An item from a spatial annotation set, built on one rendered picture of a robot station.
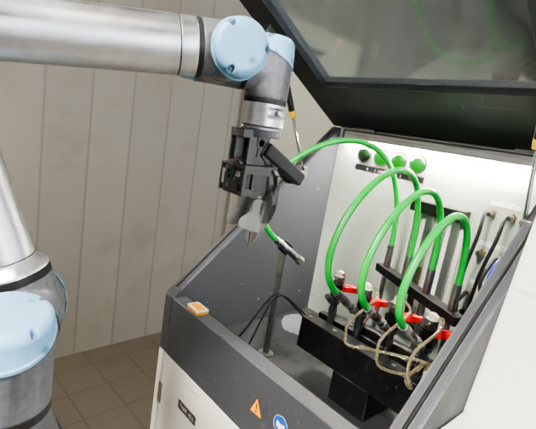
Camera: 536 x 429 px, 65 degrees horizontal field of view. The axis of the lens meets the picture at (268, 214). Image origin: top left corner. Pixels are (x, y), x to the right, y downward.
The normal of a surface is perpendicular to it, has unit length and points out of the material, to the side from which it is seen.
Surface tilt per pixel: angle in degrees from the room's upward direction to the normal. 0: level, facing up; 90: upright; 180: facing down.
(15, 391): 90
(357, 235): 90
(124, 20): 65
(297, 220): 90
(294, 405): 90
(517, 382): 76
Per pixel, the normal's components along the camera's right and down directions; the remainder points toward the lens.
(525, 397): -0.69, -0.22
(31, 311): 0.20, -0.93
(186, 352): -0.75, 0.02
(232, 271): 0.65, 0.26
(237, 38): 0.34, 0.25
